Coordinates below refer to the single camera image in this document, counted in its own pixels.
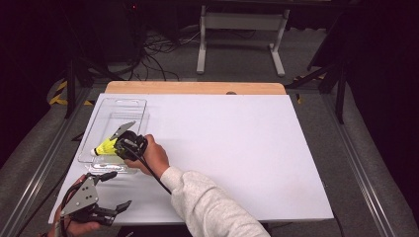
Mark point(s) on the clear plastic container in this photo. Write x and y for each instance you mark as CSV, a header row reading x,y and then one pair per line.
x,y
108,112

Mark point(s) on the black tripod stand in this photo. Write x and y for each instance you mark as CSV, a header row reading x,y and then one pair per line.
x,y
70,89

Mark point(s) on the person's right hand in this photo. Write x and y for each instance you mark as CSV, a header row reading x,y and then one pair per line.
x,y
154,158

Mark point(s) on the aluminium floor rail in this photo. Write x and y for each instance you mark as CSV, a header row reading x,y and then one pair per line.
x,y
358,164
46,164

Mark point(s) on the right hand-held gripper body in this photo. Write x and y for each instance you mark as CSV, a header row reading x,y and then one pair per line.
x,y
133,144

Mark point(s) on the person's left hand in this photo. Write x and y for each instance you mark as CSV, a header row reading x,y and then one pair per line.
x,y
79,227

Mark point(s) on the white metal stand frame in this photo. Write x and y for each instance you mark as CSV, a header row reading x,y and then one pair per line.
x,y
243,21

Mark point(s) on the black metal stand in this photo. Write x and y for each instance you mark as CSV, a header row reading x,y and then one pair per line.
x,y
341,98

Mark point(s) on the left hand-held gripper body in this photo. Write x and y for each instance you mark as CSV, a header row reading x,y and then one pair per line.
x,y
82,197

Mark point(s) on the white board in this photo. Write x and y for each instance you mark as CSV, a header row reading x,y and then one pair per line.
x,y
247,148

